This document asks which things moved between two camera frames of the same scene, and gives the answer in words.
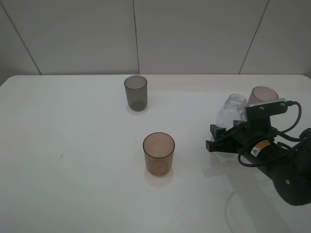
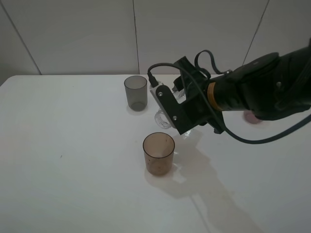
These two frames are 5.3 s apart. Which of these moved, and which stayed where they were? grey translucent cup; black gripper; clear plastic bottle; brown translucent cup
Moved: black gripper; clear plastic bottle
Stayed: grey translucent cup; brown translucent cup
